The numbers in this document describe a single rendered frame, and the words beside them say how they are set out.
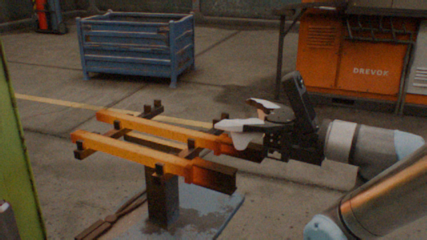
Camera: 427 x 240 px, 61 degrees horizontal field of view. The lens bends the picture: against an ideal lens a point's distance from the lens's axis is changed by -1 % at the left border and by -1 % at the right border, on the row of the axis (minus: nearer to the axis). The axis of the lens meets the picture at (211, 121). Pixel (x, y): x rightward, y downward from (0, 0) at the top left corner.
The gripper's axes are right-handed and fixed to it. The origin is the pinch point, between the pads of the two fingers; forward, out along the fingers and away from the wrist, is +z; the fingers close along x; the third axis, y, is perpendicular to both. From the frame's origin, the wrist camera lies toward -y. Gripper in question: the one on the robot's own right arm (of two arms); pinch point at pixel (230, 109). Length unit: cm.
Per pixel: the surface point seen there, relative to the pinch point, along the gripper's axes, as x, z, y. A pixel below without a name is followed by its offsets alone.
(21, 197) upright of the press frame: -18, 51, 28
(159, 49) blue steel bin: 255, 205, 60
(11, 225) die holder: -34.8, 26.0, 14.8
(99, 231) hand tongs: -13.3, 28.7, 33.6
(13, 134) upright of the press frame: -15, 51, 11
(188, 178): -14.3, 1.6, 9.1
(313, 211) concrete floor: 112, -1, 102
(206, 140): -1.4, 4.9, 7.7
